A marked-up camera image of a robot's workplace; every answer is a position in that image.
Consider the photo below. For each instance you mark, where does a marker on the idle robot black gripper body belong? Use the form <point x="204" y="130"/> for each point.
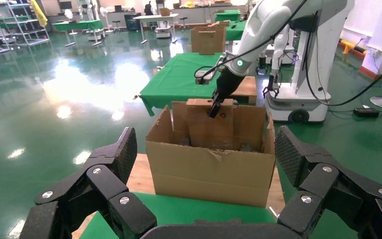
<point x="271" y="81"/>

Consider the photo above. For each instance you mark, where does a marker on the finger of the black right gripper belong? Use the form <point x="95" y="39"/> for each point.
<point x="214" y="109"/>

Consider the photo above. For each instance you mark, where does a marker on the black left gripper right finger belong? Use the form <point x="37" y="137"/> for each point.
<point x="319" y="184"/>

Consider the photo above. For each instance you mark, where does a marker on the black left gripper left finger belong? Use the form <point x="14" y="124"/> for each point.
<point x="112" y="178"/>

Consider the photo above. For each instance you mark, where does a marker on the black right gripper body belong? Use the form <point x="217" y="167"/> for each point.
<point x="229" y="84"/>

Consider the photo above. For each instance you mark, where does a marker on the cardboard flap piece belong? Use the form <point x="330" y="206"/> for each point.
<point x="207" y="132"/>

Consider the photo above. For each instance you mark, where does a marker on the idle robot white arm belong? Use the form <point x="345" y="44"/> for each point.
<point x="278" y="49"/>

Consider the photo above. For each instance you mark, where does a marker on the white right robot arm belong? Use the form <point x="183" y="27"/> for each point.
<point x="263" y="19"/>

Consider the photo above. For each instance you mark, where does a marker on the brown carton with flap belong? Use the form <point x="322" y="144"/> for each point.
<point x="207" y="41"/>

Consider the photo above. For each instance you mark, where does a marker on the large open cardboard carton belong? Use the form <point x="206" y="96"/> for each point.
<point x="210" y="178"/>

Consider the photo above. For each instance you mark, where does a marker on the idle white wheeled robot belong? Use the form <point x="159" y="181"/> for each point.
<point x="276" y="52"/>
<point x="313" y="72"/>

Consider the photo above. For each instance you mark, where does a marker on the green tablecloth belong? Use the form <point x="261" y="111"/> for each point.
<point x="177" y="79"/>
<point x="79" y="25"/>
<point x="184" y="211"/>
<point x="234" y="31"/>
<point x="229" y="15"/>

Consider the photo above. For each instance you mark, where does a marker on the silver binder clip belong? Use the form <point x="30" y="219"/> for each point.
<point x="160" y="68"/>
<point x="137" y="97"/>

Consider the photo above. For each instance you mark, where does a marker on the black round stool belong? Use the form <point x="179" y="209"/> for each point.
<point x="183" y="18"/>
<point x="116" y="22"/>

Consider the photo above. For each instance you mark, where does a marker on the white wheeled cart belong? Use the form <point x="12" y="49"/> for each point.
<point x="96" y="34"/>
<point x="163" y="32"/>

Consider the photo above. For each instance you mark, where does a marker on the black power brick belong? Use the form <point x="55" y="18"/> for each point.
<point x="365" y="112"/>

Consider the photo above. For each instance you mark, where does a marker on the orange yellow floor barrier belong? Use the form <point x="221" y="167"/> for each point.
<point x="350" y="46"/>

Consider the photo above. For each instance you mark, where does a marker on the white table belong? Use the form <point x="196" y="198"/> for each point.
<point x="154" y="16"/>

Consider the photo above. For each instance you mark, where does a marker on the black cabinet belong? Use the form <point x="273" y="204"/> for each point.
<point x="132" y="23"/>

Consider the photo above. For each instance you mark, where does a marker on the white standing fan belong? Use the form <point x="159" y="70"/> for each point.
<point x="68" y="14"/>
<point x="103" y="11"/>

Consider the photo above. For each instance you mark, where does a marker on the yellow garment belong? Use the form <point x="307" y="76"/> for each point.
<point x="39" y="13"/>

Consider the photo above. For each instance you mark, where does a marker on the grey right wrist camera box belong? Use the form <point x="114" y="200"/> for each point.
<point x="204" y="77"/>

